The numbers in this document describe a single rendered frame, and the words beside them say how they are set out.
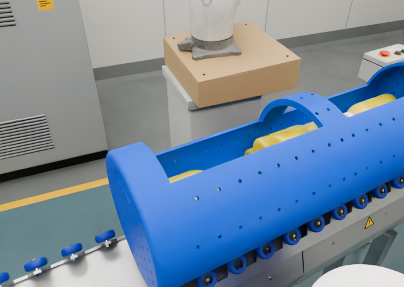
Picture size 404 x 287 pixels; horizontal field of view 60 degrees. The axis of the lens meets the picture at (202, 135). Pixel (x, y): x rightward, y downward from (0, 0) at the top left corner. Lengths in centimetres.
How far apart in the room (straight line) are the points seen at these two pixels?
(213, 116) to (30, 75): 125
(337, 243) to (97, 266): 59
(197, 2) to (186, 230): 84
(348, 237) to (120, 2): 291
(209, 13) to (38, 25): 115
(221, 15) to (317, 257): 79
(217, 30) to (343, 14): 358
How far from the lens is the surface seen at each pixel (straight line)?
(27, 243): 224
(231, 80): 119
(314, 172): 71
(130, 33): 356
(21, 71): 223
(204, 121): 131
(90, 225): 220
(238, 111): 136
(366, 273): 75
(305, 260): 94
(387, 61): 144
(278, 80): 129
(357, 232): 104
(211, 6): 122
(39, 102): 231
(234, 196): 61
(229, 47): 130
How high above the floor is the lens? 162
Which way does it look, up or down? 36 degrees down
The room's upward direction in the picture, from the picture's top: straight up
